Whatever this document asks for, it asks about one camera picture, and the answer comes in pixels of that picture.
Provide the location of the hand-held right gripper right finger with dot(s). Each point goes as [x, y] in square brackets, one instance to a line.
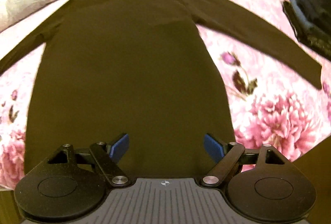
[213, 147]

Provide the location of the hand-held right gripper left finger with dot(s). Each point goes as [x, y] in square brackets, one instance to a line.
[120, 147]

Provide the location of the black long sleeve shirt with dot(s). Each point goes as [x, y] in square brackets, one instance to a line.
[129, 71]

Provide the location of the dark folded clothes stack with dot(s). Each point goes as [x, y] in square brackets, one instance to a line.
[313, 19]

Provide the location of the pink floral blanket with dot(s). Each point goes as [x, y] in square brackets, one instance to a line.
[271, 110]

